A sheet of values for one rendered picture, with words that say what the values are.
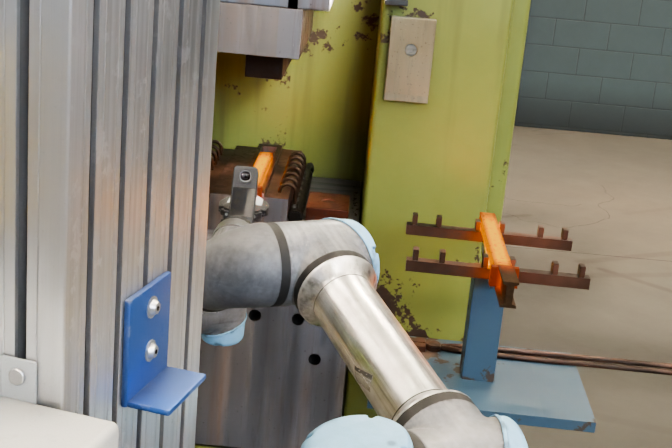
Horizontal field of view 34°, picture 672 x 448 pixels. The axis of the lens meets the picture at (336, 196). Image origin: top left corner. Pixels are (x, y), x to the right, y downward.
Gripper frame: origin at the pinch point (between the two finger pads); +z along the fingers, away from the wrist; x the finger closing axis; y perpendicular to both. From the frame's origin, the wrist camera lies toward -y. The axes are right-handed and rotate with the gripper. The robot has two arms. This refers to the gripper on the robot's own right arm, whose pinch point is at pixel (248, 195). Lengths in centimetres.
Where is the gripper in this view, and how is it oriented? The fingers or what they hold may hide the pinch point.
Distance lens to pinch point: 211.8
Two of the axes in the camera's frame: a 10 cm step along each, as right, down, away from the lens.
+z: 0.4, -2.7, 9.6
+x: 10.0, 0.9, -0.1
